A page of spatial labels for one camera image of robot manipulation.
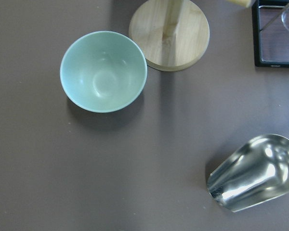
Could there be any mint green bowl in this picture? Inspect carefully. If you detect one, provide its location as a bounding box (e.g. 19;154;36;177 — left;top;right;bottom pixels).
60;31;147;113

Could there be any wooden cup stand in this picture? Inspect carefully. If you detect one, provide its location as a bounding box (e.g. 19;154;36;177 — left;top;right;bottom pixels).
128;0;252;72

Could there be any wine glass rack tray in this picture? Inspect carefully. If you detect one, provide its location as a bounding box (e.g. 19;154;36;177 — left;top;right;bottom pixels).
251;0;289;67

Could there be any metal scoop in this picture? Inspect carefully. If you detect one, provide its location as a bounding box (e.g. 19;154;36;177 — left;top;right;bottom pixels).
207;134;289;212

